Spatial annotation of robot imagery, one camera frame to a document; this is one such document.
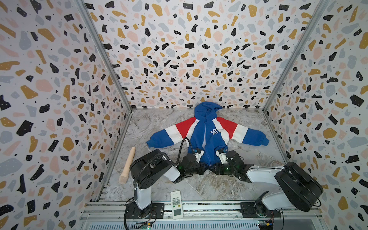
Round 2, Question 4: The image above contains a beige wooden rolling pin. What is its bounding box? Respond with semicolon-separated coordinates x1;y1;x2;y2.
119;147;136;184

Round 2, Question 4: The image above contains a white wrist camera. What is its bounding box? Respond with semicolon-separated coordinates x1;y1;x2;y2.
193;149;204;163
216;149;228;164

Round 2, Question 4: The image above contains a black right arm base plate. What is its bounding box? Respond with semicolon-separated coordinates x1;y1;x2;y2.
240;202;281;218

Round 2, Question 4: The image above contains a left aluminium corner post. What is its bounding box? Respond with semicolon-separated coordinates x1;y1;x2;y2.
73;0;133;113

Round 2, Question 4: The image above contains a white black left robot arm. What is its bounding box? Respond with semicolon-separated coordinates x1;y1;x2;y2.
130;149;208;210

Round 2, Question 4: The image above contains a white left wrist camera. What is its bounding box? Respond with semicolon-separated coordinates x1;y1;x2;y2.
193;149;204;163

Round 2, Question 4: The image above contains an aluminium corner post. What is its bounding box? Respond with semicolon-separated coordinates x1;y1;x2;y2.
263;0;328;115
73;0;133;113

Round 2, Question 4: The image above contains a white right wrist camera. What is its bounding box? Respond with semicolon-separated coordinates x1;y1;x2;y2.
216;149;228;164

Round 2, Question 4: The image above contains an aluminium mounting rail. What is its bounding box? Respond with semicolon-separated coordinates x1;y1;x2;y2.
76;201;328;230

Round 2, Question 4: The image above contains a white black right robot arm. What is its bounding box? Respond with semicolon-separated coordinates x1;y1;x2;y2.
210;150;324;217

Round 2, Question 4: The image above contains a right aluminium corner post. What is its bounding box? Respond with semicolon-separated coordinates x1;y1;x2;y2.
263;0;328;115

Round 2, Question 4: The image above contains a white remote control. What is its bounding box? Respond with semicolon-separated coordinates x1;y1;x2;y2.
170;191;184;220

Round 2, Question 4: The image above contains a blue red white jacket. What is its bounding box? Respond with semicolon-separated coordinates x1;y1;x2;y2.
147;102;269;166

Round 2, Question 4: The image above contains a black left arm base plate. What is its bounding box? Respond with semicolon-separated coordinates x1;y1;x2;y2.
125;202;165;219

